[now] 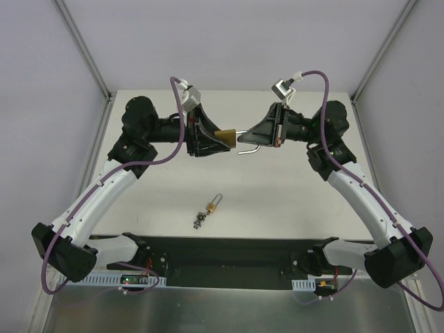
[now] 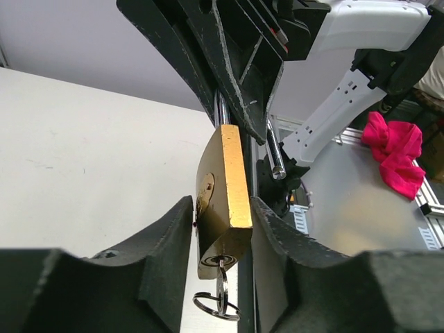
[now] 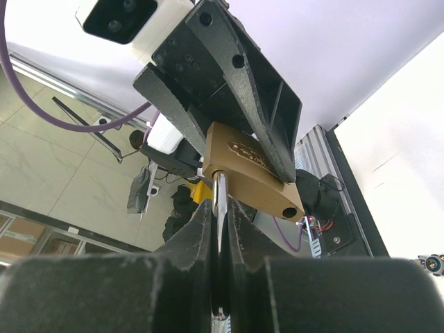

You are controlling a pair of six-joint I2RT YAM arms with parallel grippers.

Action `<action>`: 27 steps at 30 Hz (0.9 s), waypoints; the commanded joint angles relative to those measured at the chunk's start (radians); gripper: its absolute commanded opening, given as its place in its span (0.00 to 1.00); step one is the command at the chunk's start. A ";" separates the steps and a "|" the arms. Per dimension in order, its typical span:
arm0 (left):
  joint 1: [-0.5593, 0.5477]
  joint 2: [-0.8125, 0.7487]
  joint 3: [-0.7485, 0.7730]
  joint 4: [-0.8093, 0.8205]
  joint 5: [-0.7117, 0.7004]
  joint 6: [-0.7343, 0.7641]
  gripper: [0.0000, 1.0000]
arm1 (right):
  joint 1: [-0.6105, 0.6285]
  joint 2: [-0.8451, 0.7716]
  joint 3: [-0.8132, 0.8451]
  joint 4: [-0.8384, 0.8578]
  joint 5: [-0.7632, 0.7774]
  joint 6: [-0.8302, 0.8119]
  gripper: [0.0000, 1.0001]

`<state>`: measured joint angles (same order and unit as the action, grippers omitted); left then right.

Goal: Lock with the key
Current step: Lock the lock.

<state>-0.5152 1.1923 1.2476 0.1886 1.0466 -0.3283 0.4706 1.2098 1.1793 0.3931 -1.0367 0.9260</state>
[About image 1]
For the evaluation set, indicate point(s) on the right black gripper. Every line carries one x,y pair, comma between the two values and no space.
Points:
279,125

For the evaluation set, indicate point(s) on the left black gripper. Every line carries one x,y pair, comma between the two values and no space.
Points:
191,135

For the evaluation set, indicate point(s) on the large brass padlock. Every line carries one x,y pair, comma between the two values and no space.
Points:
229,137

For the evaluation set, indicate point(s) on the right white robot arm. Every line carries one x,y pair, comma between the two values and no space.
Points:
398,248

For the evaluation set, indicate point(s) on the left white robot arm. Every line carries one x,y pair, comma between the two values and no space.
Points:
65,244

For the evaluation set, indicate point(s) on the small brass padlock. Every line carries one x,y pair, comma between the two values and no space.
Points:
212,206

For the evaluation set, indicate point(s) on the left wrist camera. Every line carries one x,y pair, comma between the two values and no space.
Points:
189,95

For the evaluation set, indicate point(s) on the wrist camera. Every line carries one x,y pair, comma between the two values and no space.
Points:
284,91
189,95

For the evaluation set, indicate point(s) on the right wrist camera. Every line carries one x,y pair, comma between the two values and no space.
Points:
284,91

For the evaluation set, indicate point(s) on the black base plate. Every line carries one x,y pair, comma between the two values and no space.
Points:
263,264

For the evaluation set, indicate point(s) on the right white cable duct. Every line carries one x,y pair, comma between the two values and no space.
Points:
308,285

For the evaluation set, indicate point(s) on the white cable duct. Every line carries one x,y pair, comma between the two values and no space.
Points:
308,285
122,280

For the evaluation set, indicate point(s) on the left aluminium frame post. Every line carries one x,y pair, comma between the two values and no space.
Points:
75,34

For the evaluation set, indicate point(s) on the aluminium frame post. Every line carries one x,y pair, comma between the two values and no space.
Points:
75,34
384,48

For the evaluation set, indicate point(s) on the left white cable duct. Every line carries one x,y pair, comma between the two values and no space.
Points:
122,280

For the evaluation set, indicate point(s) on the right aluminium frame post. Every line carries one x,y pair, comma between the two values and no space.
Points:
384,48

